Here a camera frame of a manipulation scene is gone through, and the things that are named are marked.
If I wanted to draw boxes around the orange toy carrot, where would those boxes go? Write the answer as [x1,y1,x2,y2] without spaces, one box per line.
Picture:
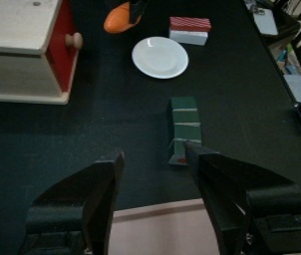
[103,1,145,35]

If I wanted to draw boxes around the red striped white box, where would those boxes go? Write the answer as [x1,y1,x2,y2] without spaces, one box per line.
[167,16,213,47]

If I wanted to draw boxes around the wooden box with red drawer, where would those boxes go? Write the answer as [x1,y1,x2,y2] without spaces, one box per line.
[0,0,84,106]

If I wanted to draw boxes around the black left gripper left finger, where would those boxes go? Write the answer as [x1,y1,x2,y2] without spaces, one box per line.
[18,149,127,255]

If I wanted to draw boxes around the small white plate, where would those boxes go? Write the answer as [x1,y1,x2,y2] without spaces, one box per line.
[131,36,190,80]

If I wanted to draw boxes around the pink mat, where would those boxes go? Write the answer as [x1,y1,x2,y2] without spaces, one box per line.
[107,197,221,255]

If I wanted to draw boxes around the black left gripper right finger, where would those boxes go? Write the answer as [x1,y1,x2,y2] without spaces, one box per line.
[182,140,301,255]

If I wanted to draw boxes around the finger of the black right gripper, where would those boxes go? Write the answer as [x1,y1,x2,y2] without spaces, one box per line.
[127,0,151,25]

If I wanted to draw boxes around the dark green striped box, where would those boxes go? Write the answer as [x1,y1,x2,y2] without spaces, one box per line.
[166,96,204,166]

